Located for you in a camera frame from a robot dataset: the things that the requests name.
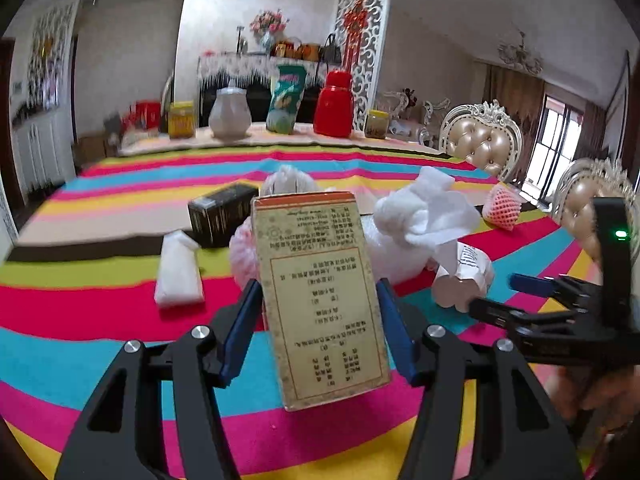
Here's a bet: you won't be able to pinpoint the striped colourful tablecloth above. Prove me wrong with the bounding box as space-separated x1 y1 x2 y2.
0 142 640 480

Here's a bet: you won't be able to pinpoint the black piano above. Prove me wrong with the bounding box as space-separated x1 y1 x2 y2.
197 77 321 128

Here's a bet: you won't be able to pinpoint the red knot wall decoration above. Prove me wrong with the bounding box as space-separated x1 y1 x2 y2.
342 0 368 71

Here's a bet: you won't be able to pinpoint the ornate white armchair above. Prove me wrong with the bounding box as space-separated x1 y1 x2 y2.
375 87 451 147

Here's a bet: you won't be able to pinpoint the green snack bag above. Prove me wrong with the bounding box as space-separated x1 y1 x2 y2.
266 64 308 135

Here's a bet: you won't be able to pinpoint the white cabinet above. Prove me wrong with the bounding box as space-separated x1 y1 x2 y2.
10 107 78 196

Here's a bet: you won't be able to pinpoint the orange baskets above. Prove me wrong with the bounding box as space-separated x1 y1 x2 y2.
275 40 321 61

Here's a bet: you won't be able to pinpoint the glass jar with yellow lid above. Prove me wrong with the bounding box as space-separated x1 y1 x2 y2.
365 109 390 140

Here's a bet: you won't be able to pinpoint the white tissue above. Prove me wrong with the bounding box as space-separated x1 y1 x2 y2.
375 166 481 261
154 230 205 308

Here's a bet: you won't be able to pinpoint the white lattice screen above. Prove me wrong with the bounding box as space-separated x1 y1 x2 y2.
330 0 393 133

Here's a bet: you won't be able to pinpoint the glass balcony door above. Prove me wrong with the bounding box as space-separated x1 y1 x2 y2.
520 94 586 201

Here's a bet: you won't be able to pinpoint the vase of pink flowers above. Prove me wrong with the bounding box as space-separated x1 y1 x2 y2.
250 9 290 56

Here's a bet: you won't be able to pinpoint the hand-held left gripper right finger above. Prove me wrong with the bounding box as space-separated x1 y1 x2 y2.
376 277 586 480

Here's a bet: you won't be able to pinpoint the chandelier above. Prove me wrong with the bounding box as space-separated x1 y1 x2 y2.
497 32 543 76

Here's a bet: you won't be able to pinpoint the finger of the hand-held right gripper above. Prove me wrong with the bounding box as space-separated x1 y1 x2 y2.
507 272 608 311
467 297 601 363

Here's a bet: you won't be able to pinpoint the beige printed carton box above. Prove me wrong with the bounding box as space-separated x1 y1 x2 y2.
250 191 393 412

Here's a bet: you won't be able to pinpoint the black box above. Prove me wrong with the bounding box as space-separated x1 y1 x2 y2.
188 183 260 249

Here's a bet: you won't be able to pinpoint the red and white foam net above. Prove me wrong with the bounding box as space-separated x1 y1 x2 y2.
482 183 523 232

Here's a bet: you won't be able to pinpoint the dark handbag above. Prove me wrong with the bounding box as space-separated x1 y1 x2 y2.
320 33 343 65

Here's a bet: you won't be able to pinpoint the person's right hand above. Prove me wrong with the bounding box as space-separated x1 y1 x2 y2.
547 360 640 441

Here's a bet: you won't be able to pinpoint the red box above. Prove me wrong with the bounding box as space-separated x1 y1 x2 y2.
122 101 163 133

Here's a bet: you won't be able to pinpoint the white plastic bag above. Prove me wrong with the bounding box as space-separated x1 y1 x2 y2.
362 212 441 286

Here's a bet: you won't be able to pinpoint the ornate padded dining chair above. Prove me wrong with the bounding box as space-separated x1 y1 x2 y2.
439 100 523 183
550 157 636 261

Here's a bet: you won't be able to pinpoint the pale foam fruit net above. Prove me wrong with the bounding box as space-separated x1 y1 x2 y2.
262 165 337 196

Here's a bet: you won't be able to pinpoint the red thermos jug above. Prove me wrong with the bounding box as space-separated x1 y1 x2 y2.
313 70 355 138

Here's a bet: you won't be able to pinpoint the grey faceted pitcher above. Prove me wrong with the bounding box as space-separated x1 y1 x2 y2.
208 86 252 141

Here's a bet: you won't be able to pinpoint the white labelled cylinder container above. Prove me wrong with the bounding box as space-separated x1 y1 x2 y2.
432 242 496 308

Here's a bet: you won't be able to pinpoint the cardboard box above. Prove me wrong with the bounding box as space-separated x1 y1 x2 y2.
74 130 121 168

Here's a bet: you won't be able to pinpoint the white lace cloth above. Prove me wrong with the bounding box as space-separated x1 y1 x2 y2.
196 51 351 92

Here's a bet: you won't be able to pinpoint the brown curtain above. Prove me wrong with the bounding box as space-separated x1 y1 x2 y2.
575 100 608 161
482 62 546 136

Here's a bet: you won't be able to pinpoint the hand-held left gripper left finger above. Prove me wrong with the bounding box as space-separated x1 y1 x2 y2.
55 280 266 480

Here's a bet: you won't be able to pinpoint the pink foam fruit net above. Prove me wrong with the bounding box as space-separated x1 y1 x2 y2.
229 220 263 291

